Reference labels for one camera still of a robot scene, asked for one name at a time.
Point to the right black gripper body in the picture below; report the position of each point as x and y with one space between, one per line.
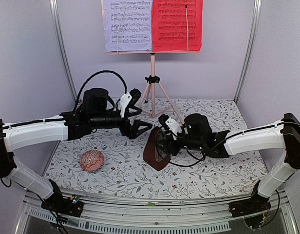
194 144

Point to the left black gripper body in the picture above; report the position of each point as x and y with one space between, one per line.
100 121

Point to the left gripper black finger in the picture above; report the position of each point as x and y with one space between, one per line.
139 127
132 111

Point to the brown wooden metronome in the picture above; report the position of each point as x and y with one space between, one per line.
158 160

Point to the pink music stand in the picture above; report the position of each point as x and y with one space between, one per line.
152 80

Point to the purple sheet music paper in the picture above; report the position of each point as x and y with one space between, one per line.
127 25

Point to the red sheet music paper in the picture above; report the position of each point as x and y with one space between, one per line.
176 25

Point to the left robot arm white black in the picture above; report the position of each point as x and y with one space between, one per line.
20 135

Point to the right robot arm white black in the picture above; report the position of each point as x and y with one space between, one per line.
282 134

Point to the floral patterned table mat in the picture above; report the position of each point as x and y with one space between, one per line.
125 173

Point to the red patterned ceramic bowl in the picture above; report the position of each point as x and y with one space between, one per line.
91 160

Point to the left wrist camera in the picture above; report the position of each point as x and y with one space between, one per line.
128 99

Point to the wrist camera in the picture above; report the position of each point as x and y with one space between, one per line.
128 99
170 124

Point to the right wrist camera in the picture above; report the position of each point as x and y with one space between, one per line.
170 124

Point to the aluminium front rail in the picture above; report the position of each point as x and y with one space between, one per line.
107 214

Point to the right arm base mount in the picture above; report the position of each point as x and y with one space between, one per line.
256 203

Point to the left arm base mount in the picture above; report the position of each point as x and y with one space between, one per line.
61 205

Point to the left aluminium frame post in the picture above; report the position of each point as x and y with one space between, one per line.
61 46

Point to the aluminium frame post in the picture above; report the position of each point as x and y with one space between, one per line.
249 49
61 46

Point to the right aluminium frame post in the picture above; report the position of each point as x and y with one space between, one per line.
249 49

